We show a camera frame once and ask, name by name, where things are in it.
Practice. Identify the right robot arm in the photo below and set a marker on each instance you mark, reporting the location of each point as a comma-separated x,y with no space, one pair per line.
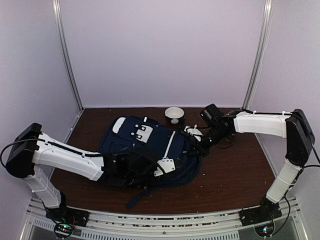
293,126

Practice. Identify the black and white bowl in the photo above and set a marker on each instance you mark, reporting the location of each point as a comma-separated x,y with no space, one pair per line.
174,115

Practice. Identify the left aluminium frame post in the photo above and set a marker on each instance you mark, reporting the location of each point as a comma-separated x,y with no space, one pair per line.
65,53

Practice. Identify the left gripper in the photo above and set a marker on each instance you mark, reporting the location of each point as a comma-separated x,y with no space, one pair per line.
154,181

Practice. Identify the aluminium frame post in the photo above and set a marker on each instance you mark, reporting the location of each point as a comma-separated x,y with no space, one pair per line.
65,53
260,51

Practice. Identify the navy blue student backpack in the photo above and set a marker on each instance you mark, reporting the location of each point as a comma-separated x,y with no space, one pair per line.
134,135

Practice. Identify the right aluminium frame post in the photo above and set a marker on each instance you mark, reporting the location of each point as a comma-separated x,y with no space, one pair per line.
260,51

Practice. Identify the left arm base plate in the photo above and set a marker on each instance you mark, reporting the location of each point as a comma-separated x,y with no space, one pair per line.
71,216

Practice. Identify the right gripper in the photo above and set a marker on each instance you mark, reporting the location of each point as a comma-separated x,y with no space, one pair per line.
201,150

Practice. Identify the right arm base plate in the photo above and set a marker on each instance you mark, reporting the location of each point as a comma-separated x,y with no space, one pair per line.
256,215

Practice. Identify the front aluminium rail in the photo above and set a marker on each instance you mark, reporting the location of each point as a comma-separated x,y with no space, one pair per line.
219,225

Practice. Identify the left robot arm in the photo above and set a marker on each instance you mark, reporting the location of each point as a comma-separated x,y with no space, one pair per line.
33,148

